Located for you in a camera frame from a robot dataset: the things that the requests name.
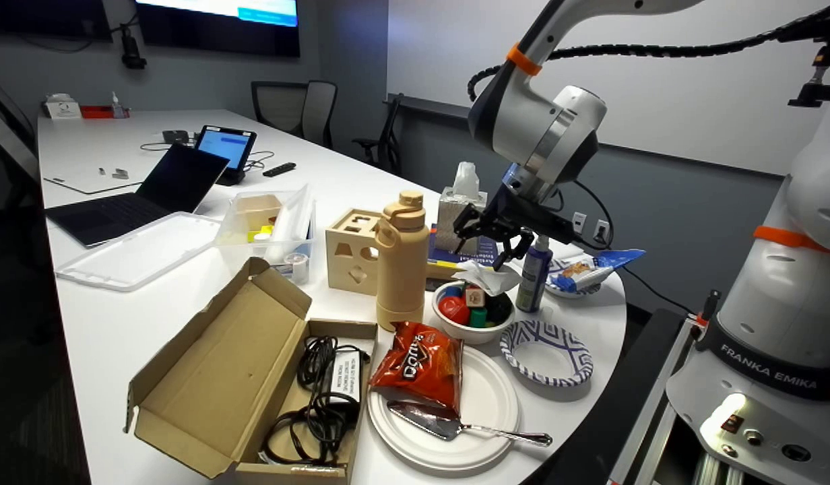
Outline wall television screen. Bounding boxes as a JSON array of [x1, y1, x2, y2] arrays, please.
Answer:
[[129, 0, 301, 61]]

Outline red Doritos chip bag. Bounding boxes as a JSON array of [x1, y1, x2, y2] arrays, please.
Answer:
[[370, 321, 466, 421]]

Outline small black remote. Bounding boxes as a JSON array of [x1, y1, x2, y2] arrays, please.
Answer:
[[262, 158, 300, 180]]

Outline white paper tissue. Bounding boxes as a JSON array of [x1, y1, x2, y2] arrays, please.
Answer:
[[451, 158, 491, 202], [458, 258, 525, 299]]

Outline aluminium robot stand frame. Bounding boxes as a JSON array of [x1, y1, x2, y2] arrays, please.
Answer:
[[607, 307, 715, 485]]

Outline plain white paper plate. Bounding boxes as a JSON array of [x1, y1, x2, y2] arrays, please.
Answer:
[[366, 344, 524, 476]]

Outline wooden shape sorter box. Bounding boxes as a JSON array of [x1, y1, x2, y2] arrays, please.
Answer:
[[323, 207, 385, 296]]

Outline black camera on mount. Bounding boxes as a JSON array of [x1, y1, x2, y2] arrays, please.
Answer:
[[773, 6, 830, 111]]

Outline blue white snack bag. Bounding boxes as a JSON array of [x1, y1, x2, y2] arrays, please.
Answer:
[[547, 249, 649, 296]]

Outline dark office chair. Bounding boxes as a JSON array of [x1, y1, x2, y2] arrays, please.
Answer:
[[357, 92, 409, 177]]

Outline open cardboard box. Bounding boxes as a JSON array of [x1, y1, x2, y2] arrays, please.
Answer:
[[121, 257, 379, 485]]

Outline black power cable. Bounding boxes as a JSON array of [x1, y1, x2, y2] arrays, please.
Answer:
[[602, 237, 708, 319]]

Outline red round block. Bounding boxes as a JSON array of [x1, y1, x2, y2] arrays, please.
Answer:
[[437, 294, 474, 329]]

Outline blue spray bottle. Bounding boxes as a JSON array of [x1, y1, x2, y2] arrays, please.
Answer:
[[516, 237, 556, 315]]

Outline grey office chair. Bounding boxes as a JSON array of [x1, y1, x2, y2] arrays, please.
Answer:
[[300, 79, 339, 149], [247, 79, 311, 137]]

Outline beige water bottle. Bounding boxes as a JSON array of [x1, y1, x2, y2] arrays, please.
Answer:
[[373, 189, 433, 335]]

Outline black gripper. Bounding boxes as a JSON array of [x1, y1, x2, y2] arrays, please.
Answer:
[[451, 187, 582, 269]]

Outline black round block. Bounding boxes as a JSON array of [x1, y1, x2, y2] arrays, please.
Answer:
[[485, 294, 516, 324]]

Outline black power adapter with cable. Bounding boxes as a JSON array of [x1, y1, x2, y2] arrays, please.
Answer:
[[262, 335, 373, 468]]

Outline black tablet with stand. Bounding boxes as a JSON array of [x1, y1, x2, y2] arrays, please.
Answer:
[[194, 123, 258, 187]]

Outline black webcam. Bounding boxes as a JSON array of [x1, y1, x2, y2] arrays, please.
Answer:
[[115, 17, 152, 74]]

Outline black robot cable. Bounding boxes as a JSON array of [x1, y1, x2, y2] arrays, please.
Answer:
[[466, 8, 830, 102]]

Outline white paper sheets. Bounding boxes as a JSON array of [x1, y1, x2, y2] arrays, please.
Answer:
[[40, 165, 145, 199]]

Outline white bowl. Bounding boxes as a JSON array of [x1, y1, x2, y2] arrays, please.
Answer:
[[429, 280, 517, 347]]

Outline black laptop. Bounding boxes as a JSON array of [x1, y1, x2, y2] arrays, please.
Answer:
[[43, 142, 231, 250]]

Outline grey tissue box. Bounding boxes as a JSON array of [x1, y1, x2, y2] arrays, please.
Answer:
[[433, 187, 485, 257]]

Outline white wall whiteboard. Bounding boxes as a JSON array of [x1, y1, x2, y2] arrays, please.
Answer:
[[385, 0, 830, 177]]

